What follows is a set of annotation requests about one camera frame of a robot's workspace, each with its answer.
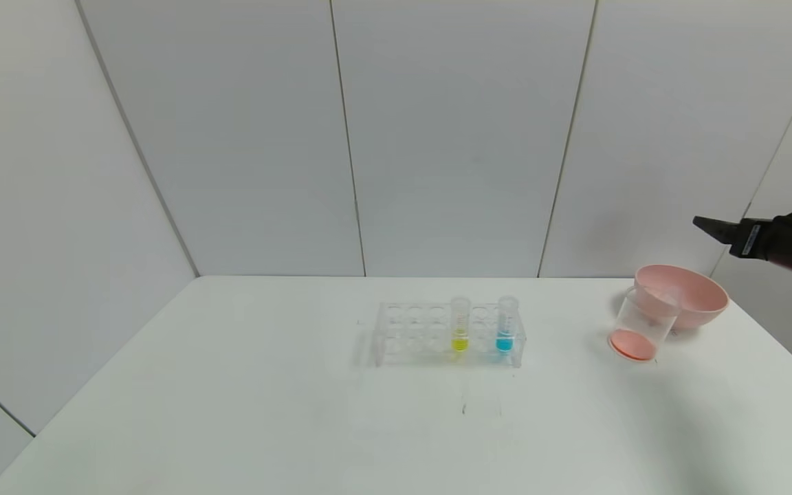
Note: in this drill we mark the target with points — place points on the pink bowl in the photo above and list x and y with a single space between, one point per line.
702 299

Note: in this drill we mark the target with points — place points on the clear acrylic test tube rack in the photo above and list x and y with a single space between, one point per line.
403 337

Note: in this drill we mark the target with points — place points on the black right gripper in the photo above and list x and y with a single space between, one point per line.
749 240

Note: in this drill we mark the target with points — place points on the test tube with blue pigment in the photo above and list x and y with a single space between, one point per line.
504 340

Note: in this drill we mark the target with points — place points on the test tube with yellow pigment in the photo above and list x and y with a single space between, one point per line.
460 339

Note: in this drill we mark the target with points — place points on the clear glass beaker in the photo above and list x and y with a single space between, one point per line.
636 340

